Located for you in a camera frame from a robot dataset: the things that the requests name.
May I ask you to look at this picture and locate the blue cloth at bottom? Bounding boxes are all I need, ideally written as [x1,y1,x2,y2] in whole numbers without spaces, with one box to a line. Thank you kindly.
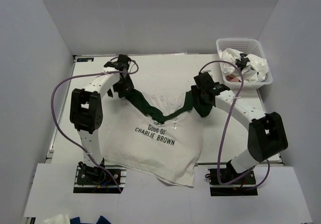
[70,215,111,224]

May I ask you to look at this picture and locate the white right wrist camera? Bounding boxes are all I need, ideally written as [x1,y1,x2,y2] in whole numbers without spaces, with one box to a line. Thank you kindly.
[199,69,213,77]

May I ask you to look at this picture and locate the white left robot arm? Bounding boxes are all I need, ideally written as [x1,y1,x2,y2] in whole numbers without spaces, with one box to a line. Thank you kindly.
[70,54,134,183]

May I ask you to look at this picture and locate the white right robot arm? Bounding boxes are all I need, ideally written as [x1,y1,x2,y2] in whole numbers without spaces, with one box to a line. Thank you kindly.
[192,72,288,183]

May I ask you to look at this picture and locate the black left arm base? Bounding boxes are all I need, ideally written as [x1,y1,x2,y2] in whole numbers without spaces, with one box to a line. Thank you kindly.
[73,162,126,194]

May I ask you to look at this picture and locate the pink t shirt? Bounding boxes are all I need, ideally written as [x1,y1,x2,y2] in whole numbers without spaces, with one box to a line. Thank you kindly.
[225,75,241,83]

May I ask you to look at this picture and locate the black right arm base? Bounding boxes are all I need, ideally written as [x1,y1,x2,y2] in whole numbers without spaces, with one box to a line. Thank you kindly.
[205,168,258,197]

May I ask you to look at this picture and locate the white green Charlie Brown shirt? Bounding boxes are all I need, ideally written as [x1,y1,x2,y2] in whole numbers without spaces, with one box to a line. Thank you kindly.
[100,91,212,187]

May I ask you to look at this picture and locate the white plastic basket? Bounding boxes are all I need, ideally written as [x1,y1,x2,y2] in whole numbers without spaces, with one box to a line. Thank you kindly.
[216,38,273,89]

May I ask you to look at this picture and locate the small label sticker on table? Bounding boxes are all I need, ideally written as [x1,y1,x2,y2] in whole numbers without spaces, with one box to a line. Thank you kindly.
[76,58,94,62]

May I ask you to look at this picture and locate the white t shirt black print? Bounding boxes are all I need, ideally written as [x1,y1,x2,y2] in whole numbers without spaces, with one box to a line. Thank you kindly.
[218,48,269,83]

